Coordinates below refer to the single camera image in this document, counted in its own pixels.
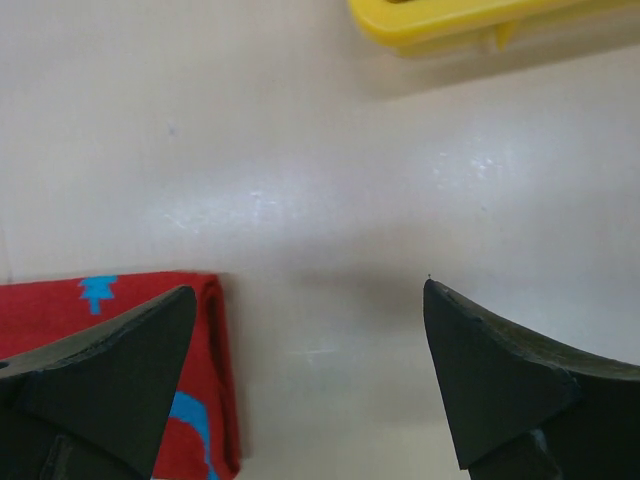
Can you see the red blue patterned towel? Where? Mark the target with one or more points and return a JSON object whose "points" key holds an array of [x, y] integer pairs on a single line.
{"points": [[201, 439]]}

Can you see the yellow plastic tray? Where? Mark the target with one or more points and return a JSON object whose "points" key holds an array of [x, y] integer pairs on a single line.
{"points": [[416, 28]]}

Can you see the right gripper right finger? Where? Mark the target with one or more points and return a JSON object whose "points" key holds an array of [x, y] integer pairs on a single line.
{"points": [[521, 405]]}

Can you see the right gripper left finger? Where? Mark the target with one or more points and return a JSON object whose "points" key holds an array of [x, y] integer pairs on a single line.
{"points": [[95, 404]]}

